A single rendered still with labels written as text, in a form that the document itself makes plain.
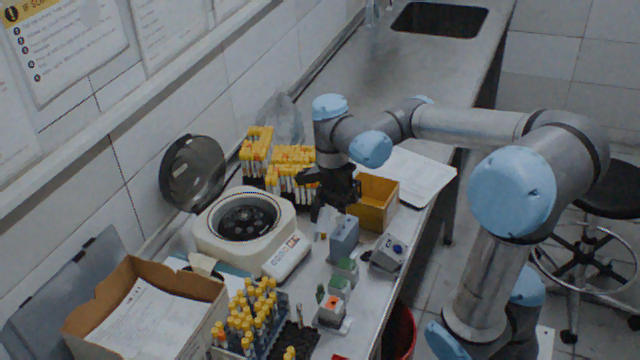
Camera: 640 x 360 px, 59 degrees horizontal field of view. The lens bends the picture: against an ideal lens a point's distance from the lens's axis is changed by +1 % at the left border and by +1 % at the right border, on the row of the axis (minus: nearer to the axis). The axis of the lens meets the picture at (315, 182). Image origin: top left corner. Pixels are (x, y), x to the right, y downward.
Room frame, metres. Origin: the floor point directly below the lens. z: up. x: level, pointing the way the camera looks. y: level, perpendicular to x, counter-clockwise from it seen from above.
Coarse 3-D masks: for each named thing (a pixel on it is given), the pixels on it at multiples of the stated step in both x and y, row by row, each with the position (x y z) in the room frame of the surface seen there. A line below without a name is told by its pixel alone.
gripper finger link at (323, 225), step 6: (324, 210) 0.97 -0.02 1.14; (318, 216) 0.97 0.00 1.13; (324, 216) 0.96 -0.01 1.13; (318, 222) 0.96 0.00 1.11; (324, 222) 0.96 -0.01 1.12; (330, 222) 0.95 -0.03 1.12; (312, 228) 0.96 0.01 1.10; (318, 228) 0.95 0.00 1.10; (324, 228) 0.95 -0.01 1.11; (330, 228) 0.94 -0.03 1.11; (312, 234) 0.95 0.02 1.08; (318, 234) 0.96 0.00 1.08
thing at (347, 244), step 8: (352, 216) 1.12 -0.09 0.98; (352, 224) 1.09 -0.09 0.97; (336, 232) 1.07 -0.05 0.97; (344, 232) 1.07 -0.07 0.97; (352, 232) 1.08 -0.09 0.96; (336, 240) 1.04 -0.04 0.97; (344, 240) 1.04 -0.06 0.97; (352, 240) 1.08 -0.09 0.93; (336, 248) 1.04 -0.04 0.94; (344, 248) 1.04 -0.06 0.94; (352, 248) 1.08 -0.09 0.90; (360, 248) 1.09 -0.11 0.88; (328, 256) 1.07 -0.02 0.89; (336, 256) 1.04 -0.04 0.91; (352, 256) 1.06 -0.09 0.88; (336, 264) 1.04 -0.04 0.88
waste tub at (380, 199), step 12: (360, 180) 1.32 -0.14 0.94; (372, 180) 1.30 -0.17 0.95; (384, 180) 1.28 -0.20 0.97; (372, 192) 1.30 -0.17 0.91; (384, 192) 1.28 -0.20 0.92; (396, 192) 1.24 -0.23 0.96; (360, 204) 1.18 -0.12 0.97; (372, 204) 1.27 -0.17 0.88; (384, 204) 1.27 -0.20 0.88; (396, 204) 1.24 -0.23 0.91; (360, 216) 1.18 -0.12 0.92; (372, 216) 1.16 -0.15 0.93; (384, 216) 1.16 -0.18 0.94; (372, 228) 1.16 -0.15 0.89; (384, 228) 1.16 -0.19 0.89
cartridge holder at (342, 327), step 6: (318, 312) 0.88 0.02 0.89; (318, 318) 0.85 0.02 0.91; (342, 318) 0.84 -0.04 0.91; (348, 318) 0.86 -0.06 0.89; (312, 324) 0.85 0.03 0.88; (318, 324) 0.85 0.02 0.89; (324, 324) 0.84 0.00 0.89; (330, 324) 0.83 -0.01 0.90; (336, 324) 0.83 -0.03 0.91; (342, 324) 0.84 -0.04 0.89; (348, 324) 0.84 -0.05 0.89; (330, 330) 0.83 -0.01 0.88; (336, 330) 0.82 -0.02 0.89; (342, 330) 0.82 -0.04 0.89
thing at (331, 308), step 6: (324, 300) 0.86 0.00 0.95; (330, 300) 0.86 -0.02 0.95; (336, 300) 0.86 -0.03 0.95; (324, 306) 0.85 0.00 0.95; (330, 306) 0.85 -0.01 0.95; (336, 306) 0.85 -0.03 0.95; (342, 306) 0.86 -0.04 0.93; (324, 312) 0.84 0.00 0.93; (330, 312) 0.84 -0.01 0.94; (336, 312) 0.83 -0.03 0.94; (342, 312) 0.86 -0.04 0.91; (324, 318) 0.84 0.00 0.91; (330, 318) 0.84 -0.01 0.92; (336, 318) 0.83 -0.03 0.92
